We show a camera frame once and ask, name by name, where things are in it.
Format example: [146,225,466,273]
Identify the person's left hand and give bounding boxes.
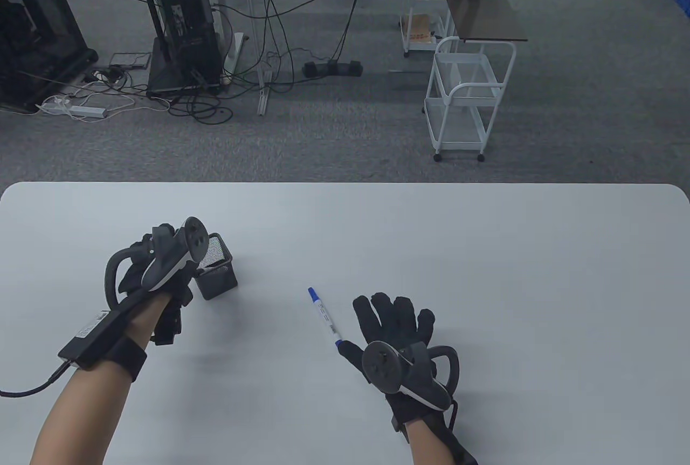
[118,225,199,347]

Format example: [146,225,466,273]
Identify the person's right hand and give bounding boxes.
[339,292,459,444]

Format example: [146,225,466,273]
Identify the blue-capped white marker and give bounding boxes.
[308,287,346,350]

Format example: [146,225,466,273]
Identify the black mesh pen holder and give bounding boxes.
[191,233,238,301]

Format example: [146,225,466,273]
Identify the person's right forearm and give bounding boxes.
[407,416,459,465]

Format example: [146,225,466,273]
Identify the person's left forearm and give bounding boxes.
[30,292,174,465]

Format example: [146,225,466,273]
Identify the black left hand controller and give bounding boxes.
[104,217,210,310]

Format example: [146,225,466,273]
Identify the black hand controller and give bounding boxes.
[104,217,210,310]
[362,341,460,412]

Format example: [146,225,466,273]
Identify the black right hand controller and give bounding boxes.
[362,341,460,412]

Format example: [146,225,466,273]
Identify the white power strip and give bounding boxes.
[42,101,106,120]

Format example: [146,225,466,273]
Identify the grey flat box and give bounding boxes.
[110,52,151,69]

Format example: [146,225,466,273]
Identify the black computer tower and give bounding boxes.
[154,0,224,85]

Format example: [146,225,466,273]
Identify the black power strip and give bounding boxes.
[302,59,363,78]

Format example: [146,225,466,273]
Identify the black cabinet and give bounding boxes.
[0,0,99,114]

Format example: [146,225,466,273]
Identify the brown cardboard box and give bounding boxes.
[400,13,438,46]

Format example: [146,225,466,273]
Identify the dark brown side table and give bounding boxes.
[443,0,529,44]

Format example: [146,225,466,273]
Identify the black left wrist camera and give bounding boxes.
[58,310,149,382]

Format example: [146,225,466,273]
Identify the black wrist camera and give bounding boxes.
[447,429,478,465]
[58,310,149,382]

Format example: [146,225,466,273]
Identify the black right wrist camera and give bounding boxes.
[447,429,478,465]

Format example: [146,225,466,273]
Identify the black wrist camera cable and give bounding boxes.
[0,363,73,399]

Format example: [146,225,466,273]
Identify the tangle of black cables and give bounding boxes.
[127,0,389,125]

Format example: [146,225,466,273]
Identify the white wire rolling cart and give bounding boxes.
[424,37,517,162]

